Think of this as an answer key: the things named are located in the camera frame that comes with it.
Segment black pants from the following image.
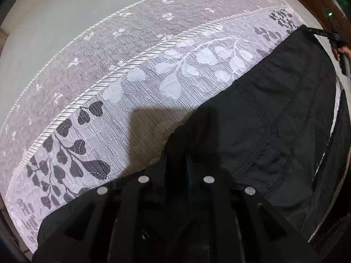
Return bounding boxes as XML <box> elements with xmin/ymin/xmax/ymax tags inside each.
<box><xmin>32</xmin><ymin>24</ymin><xmax>351</xmax><ymax>263</ymax></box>

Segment brown wooden headboard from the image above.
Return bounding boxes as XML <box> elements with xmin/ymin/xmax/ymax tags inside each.
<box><xmin>298</xmin><ymin>0</ymin><xmax>350</xmax><ymax>42</ymax></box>

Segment right hand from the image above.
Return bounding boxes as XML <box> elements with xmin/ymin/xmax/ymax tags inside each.
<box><xmin>332</xmin><ymin>46</ymin><xmax>351</xmax><ymax>62</ymax></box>

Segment grey leaf-pattern bedspread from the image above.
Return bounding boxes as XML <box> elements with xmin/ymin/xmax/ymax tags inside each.
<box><xmin>1</xmin><ymin>0</ymin><xmax>318</xmax><ymax>252</ymax></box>

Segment pale green bed sheet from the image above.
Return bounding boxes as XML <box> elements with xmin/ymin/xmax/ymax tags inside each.
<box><xmin>0</xmin><ymin>0</ymin><xmax>321</xmax><ymax>132</ymax></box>

